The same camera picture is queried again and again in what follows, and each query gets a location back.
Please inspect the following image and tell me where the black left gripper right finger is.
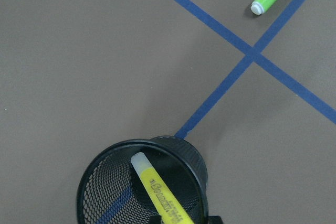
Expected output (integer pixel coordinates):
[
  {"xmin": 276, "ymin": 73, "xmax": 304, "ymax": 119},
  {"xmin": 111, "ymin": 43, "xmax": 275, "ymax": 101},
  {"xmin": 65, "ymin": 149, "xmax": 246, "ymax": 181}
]
[{"xmin": 206, "ymin": 216, "xmax": 224, "ymax": 224}]

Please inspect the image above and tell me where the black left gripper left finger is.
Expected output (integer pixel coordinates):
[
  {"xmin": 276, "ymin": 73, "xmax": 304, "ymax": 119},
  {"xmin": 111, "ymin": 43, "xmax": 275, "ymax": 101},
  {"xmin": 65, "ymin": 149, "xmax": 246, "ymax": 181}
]
[{"xmin": 149, "ymin": 215, "xmax": 163, "ymax": 224}]

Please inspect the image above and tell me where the yellow highlighter pen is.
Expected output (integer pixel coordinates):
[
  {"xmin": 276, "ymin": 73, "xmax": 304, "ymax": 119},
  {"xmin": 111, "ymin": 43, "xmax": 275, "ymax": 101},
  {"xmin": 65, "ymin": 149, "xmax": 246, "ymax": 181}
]
[{"xmin": 131, "ymin": 152, "xmax": 194, "ymax": 223}]

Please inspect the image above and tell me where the black mesh pen cup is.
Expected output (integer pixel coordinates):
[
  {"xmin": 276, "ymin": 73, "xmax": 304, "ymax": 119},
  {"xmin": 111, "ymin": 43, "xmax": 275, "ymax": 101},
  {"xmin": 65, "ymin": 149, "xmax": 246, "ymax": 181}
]
[{"xmin": 76, "ymin": 135, "xmax": 211, "ymax": 224}]

